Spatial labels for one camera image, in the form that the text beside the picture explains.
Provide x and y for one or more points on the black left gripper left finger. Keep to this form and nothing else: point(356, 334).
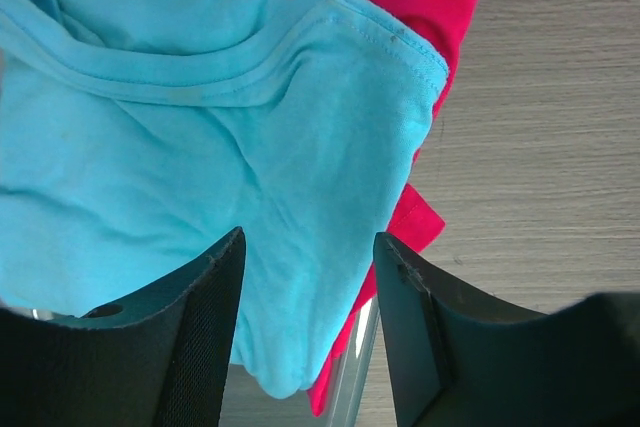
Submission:
point(209, 286)

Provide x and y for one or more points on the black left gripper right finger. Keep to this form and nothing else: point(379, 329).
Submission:
point(458, 356)

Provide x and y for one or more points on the cyan t-shirt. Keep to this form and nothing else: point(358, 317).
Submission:
point(136, 133)

